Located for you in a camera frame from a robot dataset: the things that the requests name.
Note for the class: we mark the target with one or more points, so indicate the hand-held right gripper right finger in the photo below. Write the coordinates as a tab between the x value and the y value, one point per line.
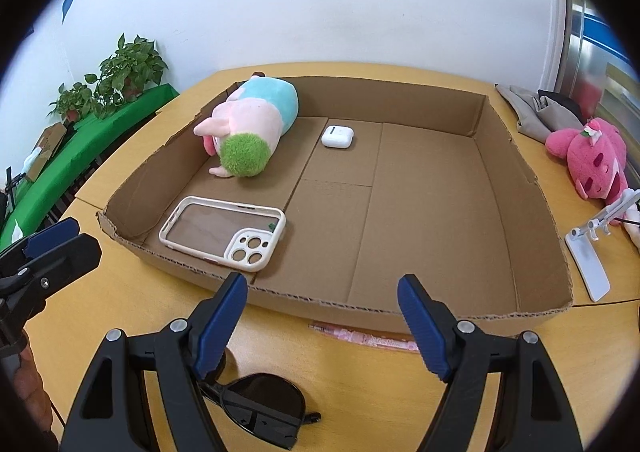
425	327

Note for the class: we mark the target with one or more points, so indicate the large potted plant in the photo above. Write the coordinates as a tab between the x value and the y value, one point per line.
130	67

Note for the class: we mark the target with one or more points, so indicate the person's left hand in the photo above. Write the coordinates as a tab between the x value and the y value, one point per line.
32	392

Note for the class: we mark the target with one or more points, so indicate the blue door sign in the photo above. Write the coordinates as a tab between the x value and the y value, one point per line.
602	32

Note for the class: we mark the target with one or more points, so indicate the white phone stand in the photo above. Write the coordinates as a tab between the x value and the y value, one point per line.
592	272

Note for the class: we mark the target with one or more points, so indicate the small potted plant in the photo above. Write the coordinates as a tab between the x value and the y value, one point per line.
72	102

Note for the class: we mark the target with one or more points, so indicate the grey cloth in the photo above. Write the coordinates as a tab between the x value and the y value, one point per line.
525	114

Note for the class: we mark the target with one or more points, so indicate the green tablecloth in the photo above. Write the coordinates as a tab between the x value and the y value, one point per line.
75	147

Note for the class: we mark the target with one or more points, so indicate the white plush toy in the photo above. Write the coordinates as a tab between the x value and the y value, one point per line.
635	234

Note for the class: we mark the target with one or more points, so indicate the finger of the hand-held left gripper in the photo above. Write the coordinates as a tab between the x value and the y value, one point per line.
50	237
70	262

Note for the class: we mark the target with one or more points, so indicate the white earbuds case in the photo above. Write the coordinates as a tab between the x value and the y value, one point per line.
337	137

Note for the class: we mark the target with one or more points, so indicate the shallow cardboard box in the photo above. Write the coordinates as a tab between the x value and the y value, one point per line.
425	212

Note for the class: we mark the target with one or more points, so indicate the black sunglasses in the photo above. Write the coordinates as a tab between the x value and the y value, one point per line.
265	397

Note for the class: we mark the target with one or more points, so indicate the cream phone case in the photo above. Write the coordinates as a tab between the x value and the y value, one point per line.
247	249

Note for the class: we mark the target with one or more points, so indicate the pink pen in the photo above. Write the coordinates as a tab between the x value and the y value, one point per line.
360	336

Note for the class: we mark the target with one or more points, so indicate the small brown cardboard box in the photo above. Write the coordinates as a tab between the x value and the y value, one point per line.
47	147

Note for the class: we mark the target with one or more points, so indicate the black cloth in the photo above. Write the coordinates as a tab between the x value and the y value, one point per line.
565	107

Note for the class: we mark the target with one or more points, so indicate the teal and pink plush toy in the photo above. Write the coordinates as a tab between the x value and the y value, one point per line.
255	112

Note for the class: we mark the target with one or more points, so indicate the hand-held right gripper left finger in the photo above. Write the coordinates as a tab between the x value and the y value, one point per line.
220	327

